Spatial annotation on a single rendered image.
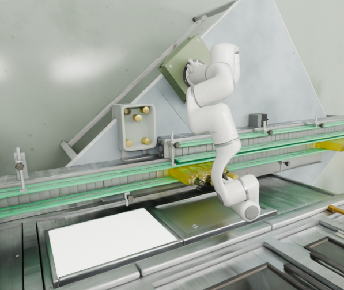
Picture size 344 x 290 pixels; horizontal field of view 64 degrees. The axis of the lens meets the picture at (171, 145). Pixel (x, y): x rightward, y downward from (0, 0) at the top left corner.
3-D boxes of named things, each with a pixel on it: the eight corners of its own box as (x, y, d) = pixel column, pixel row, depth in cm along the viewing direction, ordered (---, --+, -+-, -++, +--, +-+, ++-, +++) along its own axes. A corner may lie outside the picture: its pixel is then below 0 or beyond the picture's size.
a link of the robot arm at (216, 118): (244, 130, 100) (206, 140, 107) (226, 73, 98) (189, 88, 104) (235, 140, 85) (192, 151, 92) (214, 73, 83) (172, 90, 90)
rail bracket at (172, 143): (163, 162, 139) (175, 168, 128) (162, 129, 136) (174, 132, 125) (169, 161, 140) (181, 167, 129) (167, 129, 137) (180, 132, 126)
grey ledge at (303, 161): (205, 182, 166) (216, 187, 157) (205, 167, 165) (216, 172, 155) (308, 159, 210) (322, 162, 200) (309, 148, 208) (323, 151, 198)
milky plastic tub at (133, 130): (118, 148, 140) (124, 152, 133) (115, 104, 136) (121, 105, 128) (150, 144, 148) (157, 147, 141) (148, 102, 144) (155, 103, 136)
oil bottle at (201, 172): (177, 173, 145) (200, 185, 126) (177, 163, 143) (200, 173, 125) (186, 171, 147) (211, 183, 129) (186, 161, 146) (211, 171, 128)
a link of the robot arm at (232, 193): (232, 136, 96) (250, 191, 98) (198, 148, 94) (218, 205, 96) (242, 136, 88) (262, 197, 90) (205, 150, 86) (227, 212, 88)
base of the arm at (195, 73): (177, 70, 139) (193, 68, 126) (192, 52, 141) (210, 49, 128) (195, 92, 146) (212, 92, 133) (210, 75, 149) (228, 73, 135)
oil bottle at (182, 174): (167, 175, 142) (190, 187, 123) (167, 164, 141) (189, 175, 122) (177, 173, 145) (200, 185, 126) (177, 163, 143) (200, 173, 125)
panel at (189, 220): (44, 236, 108) (53, 290, 79) (43, 229, 108) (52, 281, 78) (226, 191, 149) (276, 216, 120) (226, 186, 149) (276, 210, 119)
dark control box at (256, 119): (248, 125, 180) (257, 127, 172) (248, 113, 178) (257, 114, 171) (257, 124, 183) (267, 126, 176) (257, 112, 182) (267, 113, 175)
